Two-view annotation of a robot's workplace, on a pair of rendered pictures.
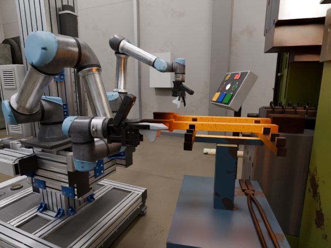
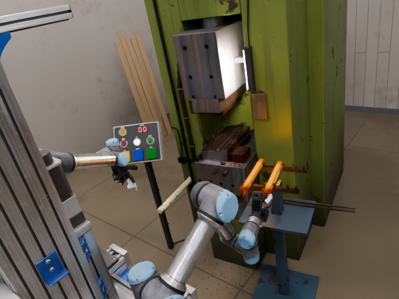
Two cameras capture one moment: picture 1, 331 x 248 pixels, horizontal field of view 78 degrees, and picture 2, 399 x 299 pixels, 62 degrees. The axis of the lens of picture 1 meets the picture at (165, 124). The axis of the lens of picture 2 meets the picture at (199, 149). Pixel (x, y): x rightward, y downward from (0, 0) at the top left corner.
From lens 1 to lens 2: 1.76 m
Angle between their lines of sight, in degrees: 68
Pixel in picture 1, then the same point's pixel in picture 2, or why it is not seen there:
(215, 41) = not seen: outside the picture
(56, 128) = not seen: hidden behind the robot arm
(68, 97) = (101, 267)
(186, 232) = (300, 226)
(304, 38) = (227, 101)
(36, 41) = (233, 201)
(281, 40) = (222, 107)
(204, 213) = (285, 219)
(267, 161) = not seen: hidden behind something
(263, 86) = (29, 105)
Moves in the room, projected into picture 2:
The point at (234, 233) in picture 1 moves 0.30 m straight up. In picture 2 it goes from (300, 212) to (298, 169)
